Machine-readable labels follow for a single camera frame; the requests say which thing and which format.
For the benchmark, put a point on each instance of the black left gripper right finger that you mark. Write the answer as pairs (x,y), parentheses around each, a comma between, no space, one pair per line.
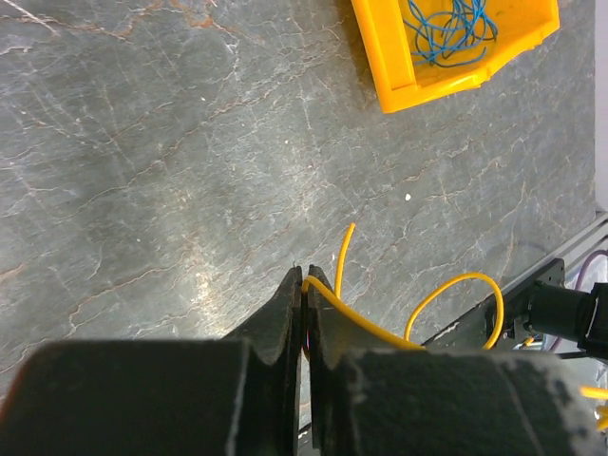
(463,393)

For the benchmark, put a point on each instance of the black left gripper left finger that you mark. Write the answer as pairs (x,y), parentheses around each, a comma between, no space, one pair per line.
(235,395)

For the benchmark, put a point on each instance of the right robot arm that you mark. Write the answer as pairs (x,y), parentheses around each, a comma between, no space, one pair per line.
(540,307)

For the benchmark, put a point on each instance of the yellow plastic bin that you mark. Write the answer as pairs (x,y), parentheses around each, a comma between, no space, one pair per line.
(420,51)

